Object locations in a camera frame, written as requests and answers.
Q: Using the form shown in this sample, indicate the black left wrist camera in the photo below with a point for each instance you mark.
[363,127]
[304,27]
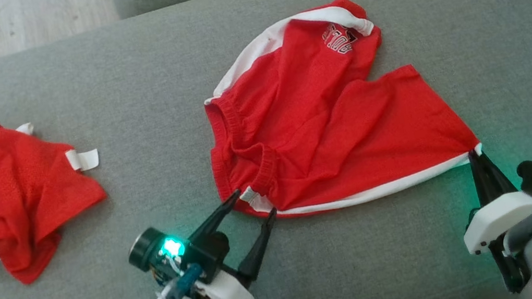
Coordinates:
[146,249]

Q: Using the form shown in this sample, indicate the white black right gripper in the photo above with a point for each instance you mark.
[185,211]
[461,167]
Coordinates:
[497,215]

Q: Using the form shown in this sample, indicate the red basketball jersey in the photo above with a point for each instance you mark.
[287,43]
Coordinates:
[15,197]

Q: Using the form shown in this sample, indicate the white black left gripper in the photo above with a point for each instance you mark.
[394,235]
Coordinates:
[227,297]

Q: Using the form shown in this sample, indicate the red white-trimmed sports shorts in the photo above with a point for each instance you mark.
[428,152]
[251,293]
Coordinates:
[322,136]

